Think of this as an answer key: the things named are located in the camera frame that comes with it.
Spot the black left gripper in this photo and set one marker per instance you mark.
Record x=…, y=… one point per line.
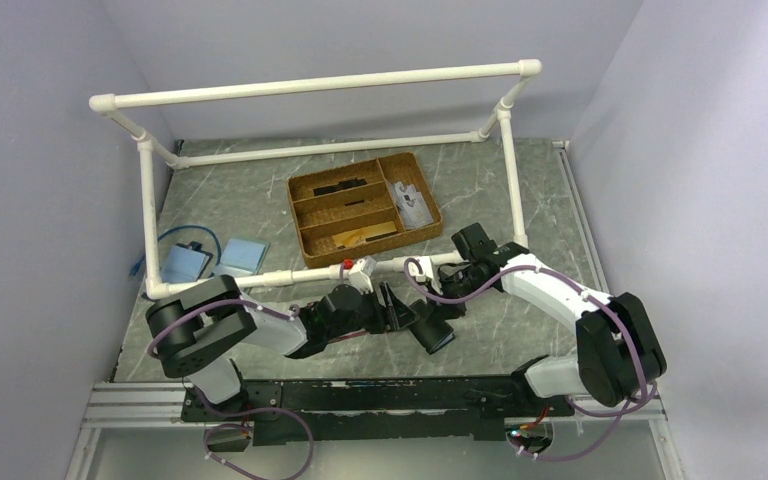
x=394, y=315

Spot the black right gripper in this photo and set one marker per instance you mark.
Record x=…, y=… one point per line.
x=442, y=277

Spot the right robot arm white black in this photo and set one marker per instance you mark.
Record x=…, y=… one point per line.
x=617, y=356

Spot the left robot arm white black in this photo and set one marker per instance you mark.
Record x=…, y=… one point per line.
x=193, y=331

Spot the red framed card holder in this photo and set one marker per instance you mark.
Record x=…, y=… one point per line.
x=352, y=335

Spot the gold card in tray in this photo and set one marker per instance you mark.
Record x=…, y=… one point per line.
x=359, y=236

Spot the grey cards in tray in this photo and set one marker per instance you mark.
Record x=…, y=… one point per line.
x=411, y=205

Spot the black card in tray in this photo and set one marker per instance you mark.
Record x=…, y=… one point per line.
x=339, y=186

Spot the blue card left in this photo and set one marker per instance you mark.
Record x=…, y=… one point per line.
x=185, y=263

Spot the brown woven divided tray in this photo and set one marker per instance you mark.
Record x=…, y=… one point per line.
x=317, y=219

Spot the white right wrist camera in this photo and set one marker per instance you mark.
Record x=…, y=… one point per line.
x=423, y=271

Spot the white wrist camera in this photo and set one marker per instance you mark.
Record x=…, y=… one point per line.
x=423, y=271
x=358, y=273

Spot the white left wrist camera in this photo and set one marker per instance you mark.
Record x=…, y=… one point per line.
x=358, y=273

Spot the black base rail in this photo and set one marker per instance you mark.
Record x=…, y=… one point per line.
x=283, y=411

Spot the white PVC pipe frame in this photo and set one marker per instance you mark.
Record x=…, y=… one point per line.
x=113, y=106

